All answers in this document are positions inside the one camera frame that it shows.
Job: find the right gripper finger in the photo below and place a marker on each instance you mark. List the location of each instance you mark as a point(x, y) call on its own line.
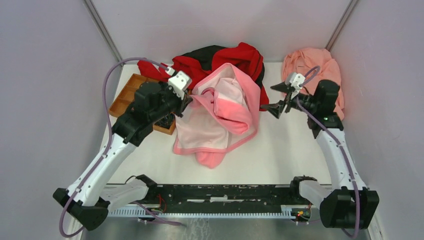
point(275, 109)
point(282, 87)

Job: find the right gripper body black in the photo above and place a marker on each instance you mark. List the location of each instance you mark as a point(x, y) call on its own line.
point(292, 103)

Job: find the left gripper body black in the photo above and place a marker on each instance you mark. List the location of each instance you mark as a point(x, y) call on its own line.
point(173, 103)

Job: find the pink jacket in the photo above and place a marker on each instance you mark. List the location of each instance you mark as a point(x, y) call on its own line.
point(223, 115)

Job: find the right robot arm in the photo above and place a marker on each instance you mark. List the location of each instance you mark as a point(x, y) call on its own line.
point(334, 155)

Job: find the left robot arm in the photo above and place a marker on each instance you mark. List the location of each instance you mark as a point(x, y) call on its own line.
point(87, 199)

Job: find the red and black jacket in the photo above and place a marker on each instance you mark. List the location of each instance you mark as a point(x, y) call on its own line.
point(200, 63)

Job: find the rolled tie green leaves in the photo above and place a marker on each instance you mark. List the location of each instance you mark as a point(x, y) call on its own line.
point(166, 122)

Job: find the peach orange garment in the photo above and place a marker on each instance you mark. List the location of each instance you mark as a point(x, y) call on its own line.
point(302, 60)

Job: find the wooden compartment tray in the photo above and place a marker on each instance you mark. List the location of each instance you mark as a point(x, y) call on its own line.
point(127, 96)

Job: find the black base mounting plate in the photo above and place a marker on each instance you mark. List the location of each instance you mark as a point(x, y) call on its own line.
point(222, 199)

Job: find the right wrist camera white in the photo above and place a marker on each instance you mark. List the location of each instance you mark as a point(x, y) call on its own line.
point(295, 80)

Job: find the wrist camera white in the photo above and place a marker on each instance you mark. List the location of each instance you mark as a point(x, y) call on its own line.
point(179, 81)
point(295, 80)

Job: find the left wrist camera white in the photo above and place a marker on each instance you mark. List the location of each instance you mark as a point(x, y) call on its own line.
point(179, 81)

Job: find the aluminium rail frame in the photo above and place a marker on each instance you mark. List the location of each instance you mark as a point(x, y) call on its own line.
point(298, 214)

